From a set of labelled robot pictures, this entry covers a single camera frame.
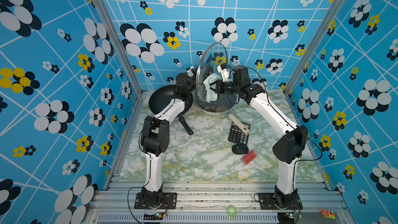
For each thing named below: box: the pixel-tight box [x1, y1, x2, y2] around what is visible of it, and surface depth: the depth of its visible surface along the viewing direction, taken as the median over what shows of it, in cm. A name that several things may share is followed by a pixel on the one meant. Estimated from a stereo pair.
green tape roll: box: [226, 204, 237, 218], surface depth 73 cm
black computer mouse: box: [231, 144, 250, 155], surface depth 91 cm
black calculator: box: [228, 121, 251, 146], surface depth 96 cm
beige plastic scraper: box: [228, 114, 251, 135], surface depth 91 cm
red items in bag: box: [241, 150, 258, 165], surface depth 89 cm
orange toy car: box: [320, 208, 336, 220], surface depth 70 cm
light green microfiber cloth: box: [202, 73, 223, 104], surface depth 79 cm
